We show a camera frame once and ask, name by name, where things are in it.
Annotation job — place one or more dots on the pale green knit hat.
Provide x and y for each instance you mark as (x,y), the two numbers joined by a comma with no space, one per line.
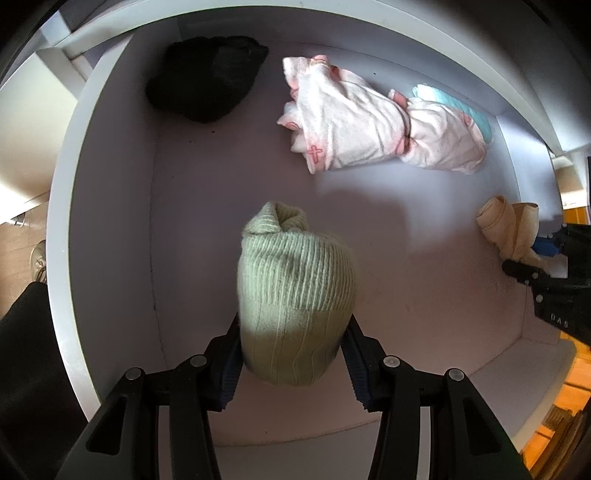
(295,286)

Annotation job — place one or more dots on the beige shoe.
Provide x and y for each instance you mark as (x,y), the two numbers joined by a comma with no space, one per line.
(38,261)

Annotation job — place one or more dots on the teal cloth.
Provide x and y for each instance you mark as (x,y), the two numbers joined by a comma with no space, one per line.
(466,110)

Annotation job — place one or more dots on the black knit hat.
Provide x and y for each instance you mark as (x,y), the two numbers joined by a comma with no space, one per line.
(203,78)

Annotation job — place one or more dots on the wooden chair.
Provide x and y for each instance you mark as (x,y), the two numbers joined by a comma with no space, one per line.
(565,434)

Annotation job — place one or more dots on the pink white towel bundle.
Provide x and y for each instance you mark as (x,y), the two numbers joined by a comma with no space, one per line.
(346,120)

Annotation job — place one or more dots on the person's black clothing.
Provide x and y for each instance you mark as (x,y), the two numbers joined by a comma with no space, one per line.
(32,392)

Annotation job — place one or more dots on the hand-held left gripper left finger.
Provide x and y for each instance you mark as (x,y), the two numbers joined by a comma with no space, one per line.
(228,369)

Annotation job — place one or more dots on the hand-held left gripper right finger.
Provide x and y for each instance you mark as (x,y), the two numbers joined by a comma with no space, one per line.
(358,369)

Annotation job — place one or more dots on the white drawer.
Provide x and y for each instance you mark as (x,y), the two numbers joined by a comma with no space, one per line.
(415,300)

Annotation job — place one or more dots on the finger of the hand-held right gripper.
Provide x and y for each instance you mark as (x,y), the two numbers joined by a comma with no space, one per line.
(545,247)
(521,270)

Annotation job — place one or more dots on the beige stockings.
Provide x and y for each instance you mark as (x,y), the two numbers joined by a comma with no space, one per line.
(503,230)

